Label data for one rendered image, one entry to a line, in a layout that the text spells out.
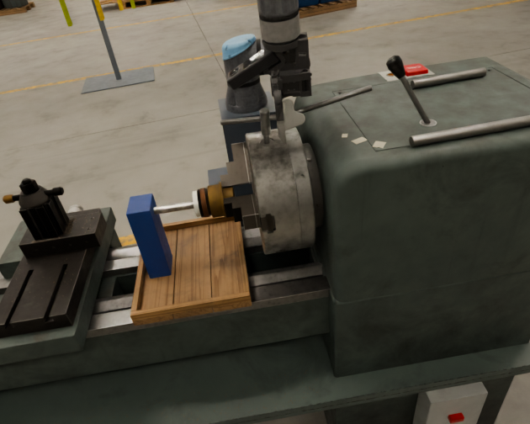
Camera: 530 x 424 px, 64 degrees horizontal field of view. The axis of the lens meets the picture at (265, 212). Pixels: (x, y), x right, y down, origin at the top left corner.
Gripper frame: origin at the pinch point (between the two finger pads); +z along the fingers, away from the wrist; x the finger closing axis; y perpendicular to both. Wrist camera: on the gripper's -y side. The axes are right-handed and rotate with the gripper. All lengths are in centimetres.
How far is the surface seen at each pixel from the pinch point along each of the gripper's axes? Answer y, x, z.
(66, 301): -55, -24, 26
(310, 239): 4.3, -14.8, 23.0
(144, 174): -118, 184, 155
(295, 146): 3.0, -2.5, 4.5
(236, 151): -11.8, 5.5, 10.1
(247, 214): -9.5, -13.0, 14.2
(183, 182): -82, 165, 153
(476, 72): 52, 21, 5
